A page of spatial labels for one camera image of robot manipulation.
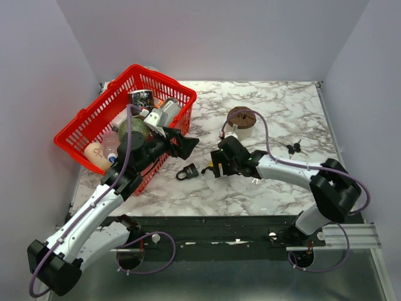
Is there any brown wrapped paper roll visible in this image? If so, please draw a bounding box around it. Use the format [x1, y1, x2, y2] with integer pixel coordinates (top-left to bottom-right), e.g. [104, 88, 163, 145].
[225, 107, 256, 141]

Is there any clear plastic bottle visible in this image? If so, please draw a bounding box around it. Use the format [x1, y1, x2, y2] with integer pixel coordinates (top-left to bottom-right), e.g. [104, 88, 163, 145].
[102, 130, 120, 163]

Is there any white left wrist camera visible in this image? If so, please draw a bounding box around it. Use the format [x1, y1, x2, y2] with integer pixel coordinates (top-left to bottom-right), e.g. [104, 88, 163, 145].
[140, 108, 168, 137]

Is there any black Kaijing padlock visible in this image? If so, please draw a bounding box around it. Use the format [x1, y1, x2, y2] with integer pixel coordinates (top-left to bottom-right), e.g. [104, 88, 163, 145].
[175, 163, 199, 181]

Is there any dark printed can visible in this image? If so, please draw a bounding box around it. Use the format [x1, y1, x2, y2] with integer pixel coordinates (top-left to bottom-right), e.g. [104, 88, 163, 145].
[128, 89, 155, 110]

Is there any red plastic basket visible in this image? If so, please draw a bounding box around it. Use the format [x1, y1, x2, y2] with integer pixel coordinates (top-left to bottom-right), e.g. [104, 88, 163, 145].
[54, 65, 197, 196]

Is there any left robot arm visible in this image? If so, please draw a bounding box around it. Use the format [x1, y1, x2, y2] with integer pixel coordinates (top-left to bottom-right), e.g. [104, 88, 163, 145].
[27, 127, 199, 298]

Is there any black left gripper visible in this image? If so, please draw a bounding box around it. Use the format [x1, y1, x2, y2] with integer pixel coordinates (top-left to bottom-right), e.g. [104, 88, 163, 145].
[136, 127, 199, 174]

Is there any green glitter ball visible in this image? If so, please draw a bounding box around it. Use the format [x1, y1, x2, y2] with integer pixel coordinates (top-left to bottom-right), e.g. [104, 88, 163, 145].
[118, 117, 151, 142]

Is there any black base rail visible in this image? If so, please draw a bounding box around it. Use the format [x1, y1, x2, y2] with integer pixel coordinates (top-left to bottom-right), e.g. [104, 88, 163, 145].
[93, 213, 326, 263]

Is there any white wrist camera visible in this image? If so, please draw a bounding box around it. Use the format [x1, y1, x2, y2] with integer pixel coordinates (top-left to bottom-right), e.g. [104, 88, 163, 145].
[140, 108, 168, 137]
[219, 132, 238, 140]

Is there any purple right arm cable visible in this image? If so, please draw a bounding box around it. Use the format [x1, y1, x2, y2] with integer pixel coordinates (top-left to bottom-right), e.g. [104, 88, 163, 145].
[221, 109, 371, 273]

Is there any white small box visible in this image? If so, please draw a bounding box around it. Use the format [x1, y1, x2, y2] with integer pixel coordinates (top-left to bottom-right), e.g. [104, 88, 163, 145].
[111, 107, 131, 128]

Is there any black headed key bunch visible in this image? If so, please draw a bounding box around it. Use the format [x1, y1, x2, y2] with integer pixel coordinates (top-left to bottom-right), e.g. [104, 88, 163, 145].
[286, 139, 308, 157]

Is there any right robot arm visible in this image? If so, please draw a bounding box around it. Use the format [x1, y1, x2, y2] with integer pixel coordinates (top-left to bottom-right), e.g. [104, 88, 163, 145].
[211, 136, 362, 246]

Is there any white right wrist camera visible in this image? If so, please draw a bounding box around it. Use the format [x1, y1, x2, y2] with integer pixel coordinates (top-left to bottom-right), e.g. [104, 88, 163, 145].
[219, 132, 238, 140]

